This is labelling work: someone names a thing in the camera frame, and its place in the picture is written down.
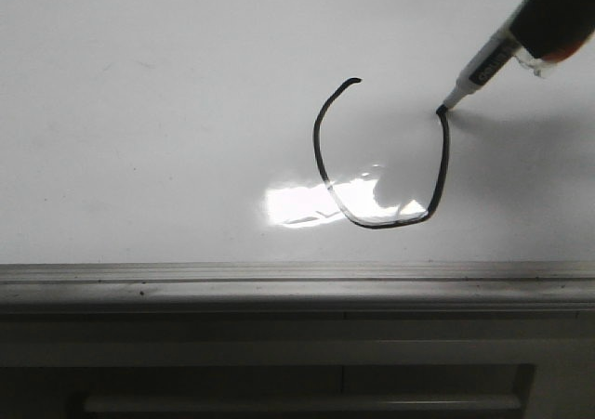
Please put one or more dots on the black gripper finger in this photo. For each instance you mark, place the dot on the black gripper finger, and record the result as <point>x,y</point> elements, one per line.
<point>541,26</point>

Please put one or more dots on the red magnet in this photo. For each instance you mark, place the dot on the red magnet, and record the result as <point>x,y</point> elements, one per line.
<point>543,67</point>

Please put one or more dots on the white black whiteboard marker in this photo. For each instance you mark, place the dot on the white black whiteboard marker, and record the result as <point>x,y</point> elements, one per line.
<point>486,63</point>

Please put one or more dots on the white whiteboard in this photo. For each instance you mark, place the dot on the white whiteboard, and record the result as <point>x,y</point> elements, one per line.
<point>180,130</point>

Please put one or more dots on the grey aluminium whiteboard frame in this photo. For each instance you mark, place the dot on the grey aluminium whiteboard frame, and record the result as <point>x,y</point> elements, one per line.
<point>46,289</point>

